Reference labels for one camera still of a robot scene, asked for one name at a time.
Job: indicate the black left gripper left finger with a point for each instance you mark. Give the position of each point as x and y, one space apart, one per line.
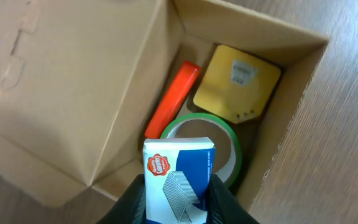
130 208

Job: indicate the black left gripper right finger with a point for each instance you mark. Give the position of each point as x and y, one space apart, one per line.
223 207

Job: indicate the brown cardboard box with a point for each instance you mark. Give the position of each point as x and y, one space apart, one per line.
79 80

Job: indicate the small blue white card box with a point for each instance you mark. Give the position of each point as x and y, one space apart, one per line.
177 172

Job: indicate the green tape roll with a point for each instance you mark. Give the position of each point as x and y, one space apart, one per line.
228 155

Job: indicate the yellow sticky note pad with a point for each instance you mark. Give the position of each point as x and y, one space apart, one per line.
236 85

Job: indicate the orange highlighter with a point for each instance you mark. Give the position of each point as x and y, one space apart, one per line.
172 99

